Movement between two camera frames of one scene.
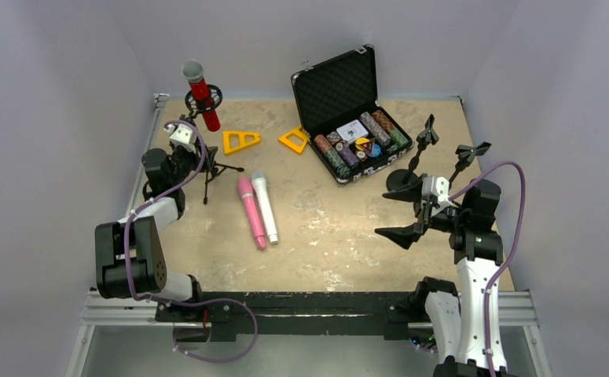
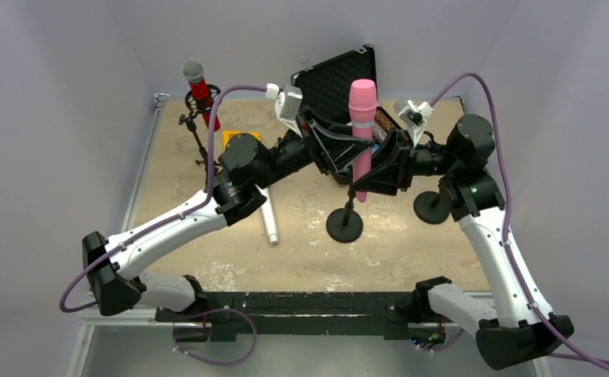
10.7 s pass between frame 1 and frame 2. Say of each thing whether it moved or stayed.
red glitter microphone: stayed
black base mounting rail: stayed
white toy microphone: stayed
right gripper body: moved
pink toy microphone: moved
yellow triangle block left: stayed
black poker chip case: stayed
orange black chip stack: stayed
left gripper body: moved
